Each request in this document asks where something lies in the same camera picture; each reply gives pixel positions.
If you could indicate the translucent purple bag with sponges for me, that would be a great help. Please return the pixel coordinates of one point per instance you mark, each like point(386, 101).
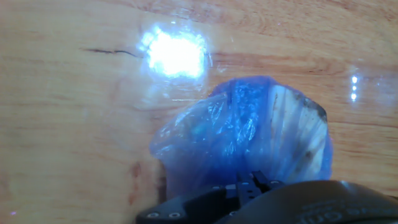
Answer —
point(242, 133)

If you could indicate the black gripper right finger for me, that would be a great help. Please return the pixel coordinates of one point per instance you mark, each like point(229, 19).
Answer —
point(259, 183)

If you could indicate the glossy wooden board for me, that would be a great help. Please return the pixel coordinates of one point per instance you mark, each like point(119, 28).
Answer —
point(62, 124)

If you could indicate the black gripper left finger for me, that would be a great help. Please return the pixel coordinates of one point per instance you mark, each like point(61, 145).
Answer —
point(202, 202)

